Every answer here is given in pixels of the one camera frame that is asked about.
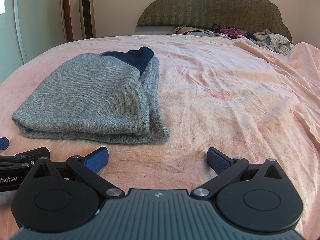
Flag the olive padded headboard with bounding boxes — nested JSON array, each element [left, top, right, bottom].
[[136, 0, 293, 43]]

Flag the blue white printed clothes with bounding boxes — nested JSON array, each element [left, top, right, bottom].
[[252, 29, 296, 56]]

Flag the gold tower heater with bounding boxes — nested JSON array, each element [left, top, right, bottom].
[[78, 0, 97, 39]]

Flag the pink bed sheet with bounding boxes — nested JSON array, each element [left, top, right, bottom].
[[0, 34, 320, 233]]

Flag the white wardrobe with flower stickers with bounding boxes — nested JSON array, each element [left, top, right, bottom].
[[0, 0, 68, 83]]

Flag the brown wooden door frame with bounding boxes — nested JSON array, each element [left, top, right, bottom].
[[61, 0, 74, 43]]

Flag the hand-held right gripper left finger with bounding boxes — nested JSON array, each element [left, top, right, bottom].
[[31, 146, 125, 200]]

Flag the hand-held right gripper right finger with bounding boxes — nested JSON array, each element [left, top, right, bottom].
[[191, 147, 288, 201]]

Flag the black cable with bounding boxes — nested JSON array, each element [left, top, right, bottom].
[[186, 24, 233, 37]]

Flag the magenta cloth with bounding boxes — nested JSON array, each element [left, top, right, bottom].
[[219, 27, 248, 38]]

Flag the beige patterned pillow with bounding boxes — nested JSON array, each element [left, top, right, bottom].
[[172, 25, 193, 35]]

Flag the grey sweater with navy sleeves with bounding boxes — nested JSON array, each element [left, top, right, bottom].
[[12, 46, 171, 145]]

